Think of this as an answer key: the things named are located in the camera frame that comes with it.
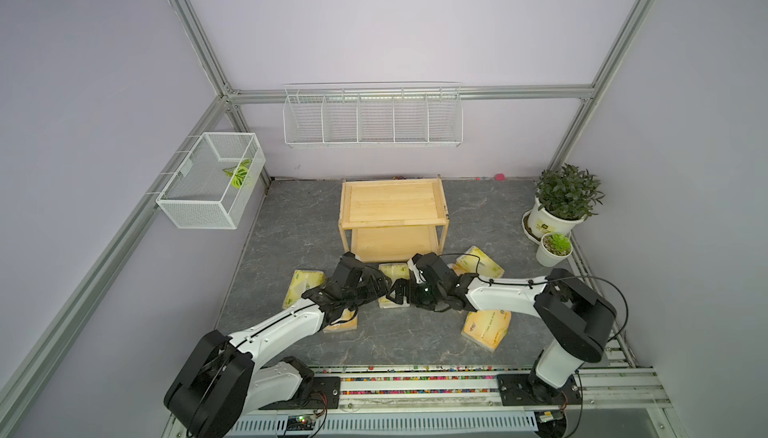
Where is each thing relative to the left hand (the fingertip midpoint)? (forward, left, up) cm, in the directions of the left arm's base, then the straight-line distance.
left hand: (382, 289), depth 85 cm
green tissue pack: (+6, +24, -2) cm, 25 cm away
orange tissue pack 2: (-4, -19, +15) cm, 25 cm away
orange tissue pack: (-8, +10, -4) cm, 13 cm away
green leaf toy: (+26, +37, +23) cm, 51 cm away
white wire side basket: (+21, +47, +21) cm, 55 cm away
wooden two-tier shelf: (+14, -4, +14) cm, 21 cm away
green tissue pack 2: (+7, -4, -3) cm, 8 cm away
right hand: (-2, -4, -2) cm, 5 cm away
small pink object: (+50, -52, -8) cm, 72 cm away
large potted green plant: (+20, -58, +12) cm, 63 cm away
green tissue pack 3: (+8, -30, -3) cm, 32 cm away
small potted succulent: (+8, -53, +2) cm, 54 cm away
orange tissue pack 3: (-12, -28, -2) cm, 31 cm away
